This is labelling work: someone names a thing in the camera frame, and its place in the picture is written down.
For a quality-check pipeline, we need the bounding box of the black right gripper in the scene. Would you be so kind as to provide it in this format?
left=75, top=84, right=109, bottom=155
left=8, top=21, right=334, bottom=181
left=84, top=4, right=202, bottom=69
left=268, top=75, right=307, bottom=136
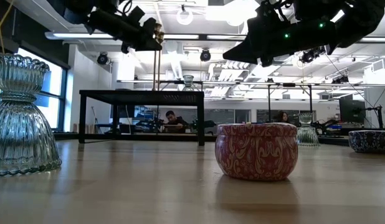
left=222, top=1, right=308, bottom=68

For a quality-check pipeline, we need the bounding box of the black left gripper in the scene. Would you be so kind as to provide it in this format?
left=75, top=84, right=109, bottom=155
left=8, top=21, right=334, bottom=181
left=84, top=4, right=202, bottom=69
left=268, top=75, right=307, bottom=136
left=87, top=8, right=164, bottom=54

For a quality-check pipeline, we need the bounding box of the ribbed clear glass candle holder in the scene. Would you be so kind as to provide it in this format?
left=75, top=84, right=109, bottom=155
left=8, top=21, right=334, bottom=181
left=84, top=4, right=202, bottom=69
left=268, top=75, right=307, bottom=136
left=0, top=52, right=62, bottom=177
left=295, top=112, right=320, bottom=147
left=181, top=75, right=196, bottom=91

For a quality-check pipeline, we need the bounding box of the red patterned candle tin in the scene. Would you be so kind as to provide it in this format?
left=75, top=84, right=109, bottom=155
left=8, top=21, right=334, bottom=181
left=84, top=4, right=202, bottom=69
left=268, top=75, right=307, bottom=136
left=214, top=123, right=299, bottom=182

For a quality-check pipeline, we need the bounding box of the blue patterned candle tin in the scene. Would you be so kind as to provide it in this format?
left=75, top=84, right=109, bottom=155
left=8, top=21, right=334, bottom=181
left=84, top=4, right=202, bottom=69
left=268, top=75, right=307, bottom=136
left=348, top=129, right=385, bottom=154

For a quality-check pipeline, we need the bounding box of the white round pendant lamp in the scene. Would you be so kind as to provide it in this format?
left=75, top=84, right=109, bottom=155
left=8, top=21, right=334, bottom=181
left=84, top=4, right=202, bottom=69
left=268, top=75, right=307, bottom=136
left=176, top=4, right=194, bottom=26

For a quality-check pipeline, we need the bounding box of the person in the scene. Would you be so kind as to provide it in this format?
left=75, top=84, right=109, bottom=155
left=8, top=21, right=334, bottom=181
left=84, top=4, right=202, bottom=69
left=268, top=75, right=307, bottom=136
left=274, top=111, right=292, bottom=124
left=163, top=110, right=189, bottom=134

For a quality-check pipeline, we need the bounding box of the large window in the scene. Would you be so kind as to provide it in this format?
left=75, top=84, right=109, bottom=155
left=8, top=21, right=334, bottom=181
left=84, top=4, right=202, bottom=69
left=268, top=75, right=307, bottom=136
left=0, top=46, right=69, bottom=132

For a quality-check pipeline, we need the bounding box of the black computer monitor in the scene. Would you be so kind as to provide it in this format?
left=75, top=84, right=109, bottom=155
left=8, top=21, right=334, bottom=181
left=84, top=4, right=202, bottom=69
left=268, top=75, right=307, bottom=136
left=338, top=98, right=367, bottom=124

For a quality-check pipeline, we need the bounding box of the white cabinet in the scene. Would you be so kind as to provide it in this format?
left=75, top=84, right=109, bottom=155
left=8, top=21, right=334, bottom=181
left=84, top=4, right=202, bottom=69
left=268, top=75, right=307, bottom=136
left=363, top=86, right=385, bottom=131

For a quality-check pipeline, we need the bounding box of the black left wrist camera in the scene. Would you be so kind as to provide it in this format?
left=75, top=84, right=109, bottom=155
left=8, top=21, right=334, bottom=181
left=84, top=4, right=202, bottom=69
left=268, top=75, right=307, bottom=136
left=126, top=5, right=147, bottom=24

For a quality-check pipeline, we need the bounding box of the black background workstation frame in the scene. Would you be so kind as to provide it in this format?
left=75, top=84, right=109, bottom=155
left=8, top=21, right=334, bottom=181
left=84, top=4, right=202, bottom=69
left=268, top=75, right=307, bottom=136
left=266, top=82, right=314, bottom=124

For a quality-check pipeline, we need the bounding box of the black table frame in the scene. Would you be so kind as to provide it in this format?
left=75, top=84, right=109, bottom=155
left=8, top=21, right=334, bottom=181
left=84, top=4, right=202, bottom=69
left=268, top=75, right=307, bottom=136
left=54, top=132, right=351, bottom=147

